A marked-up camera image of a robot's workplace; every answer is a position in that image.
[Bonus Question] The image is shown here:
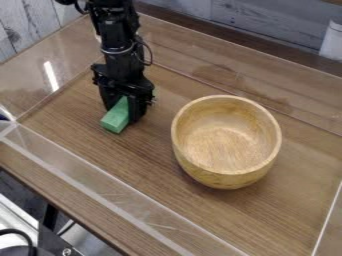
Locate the green rectangular block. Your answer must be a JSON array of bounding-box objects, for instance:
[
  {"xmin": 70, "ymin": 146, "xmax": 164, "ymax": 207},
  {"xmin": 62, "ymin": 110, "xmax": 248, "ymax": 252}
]
[{"xmin": 100, "ymin": 97, "xmax": 129, "ymax": 134}]

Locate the clear acrylic front wall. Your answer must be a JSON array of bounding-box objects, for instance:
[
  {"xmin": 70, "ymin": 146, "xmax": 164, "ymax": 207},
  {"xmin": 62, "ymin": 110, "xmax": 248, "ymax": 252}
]
[{"xmin": 0, "ymin": 121, "xmax": 248, "ymax": 256}]

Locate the white cylindrical container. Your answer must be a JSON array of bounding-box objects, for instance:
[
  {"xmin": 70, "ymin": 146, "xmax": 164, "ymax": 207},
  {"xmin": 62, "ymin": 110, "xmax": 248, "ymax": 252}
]
[{"xmin": 319, "ymin": 18, "xmax": 342, "ymax": 62}]

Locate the black table leg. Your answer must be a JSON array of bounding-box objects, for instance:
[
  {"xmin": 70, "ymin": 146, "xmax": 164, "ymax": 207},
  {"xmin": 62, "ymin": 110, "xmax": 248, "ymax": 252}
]
[{"xmin": 42, "ymin": 204, "xmax": 58, "ymax": 230}]

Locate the black cable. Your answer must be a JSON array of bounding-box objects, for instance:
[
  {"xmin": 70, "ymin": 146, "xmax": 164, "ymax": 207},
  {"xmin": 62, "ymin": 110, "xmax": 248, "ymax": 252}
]
[{"xmin": 0, "ymin": 228, "xmax": 36, "ymax": 256}]

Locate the brown wooden bowl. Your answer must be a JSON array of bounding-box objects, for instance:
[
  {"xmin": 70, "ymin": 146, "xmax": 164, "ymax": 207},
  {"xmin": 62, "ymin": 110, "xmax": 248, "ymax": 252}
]
[{"xmin": 171, "ymin": 95, "xmax": 282, "ymax": 190}]

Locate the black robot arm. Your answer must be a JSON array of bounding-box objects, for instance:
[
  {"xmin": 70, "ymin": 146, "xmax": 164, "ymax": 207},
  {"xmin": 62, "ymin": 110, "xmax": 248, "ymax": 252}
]
[{"xmin": 54, "ymin": 0, "xmax": 155, "ymax": 123}]

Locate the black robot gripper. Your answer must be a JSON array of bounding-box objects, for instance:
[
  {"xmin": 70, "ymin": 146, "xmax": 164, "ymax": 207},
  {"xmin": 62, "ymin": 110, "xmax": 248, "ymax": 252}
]
[{"xmin": 91, "ymin": 48, "xmax": 155, "ymax": 124}]

